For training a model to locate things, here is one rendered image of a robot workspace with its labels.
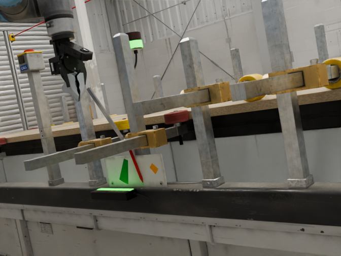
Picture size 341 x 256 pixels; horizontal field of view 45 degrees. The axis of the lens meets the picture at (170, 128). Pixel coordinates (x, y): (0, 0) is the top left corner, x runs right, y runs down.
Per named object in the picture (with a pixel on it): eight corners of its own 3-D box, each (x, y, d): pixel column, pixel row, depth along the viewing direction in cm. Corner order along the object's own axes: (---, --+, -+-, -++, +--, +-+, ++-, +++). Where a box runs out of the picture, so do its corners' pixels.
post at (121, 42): (148, 188, 127) (119, 32, 123) (141, 188, 129) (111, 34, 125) (156, 185, 129) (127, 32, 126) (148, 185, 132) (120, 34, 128)
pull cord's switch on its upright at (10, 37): (33, 150, 373) (7, 28, 365) (25, 151, 383) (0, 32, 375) (41, 149, 379) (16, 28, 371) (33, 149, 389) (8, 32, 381)
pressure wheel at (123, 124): (141, 147, 150) (135, 116, 149) (119, 152, 149) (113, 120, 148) (139, 145, 157) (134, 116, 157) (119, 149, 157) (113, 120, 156)
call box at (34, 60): (30, 72, 155) (25, 51, 154) (20, 75, 159) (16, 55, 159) (46, 70, 160) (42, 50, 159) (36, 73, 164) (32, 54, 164)
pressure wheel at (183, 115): (183, 146, 131) (176, 110, 130) (164, 148, 136) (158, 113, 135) (198, 141, 137) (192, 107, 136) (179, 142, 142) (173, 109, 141)
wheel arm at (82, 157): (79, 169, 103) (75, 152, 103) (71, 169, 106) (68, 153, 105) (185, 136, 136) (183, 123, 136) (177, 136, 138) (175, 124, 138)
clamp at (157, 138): (157, 147, 120) (154, 130, 120) (125, 150, 129) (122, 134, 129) (169, 143, 125) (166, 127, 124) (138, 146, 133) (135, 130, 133)
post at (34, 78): (55, 186, 160) (31, 70, 156) (47, 186, 163) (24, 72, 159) (64, 183, 163) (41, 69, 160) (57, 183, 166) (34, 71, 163)
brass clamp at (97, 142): (101, 155, 137) (98, 140, 136) (77, 156, 145) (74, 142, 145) (115, 151, 141) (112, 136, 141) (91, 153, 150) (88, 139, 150)
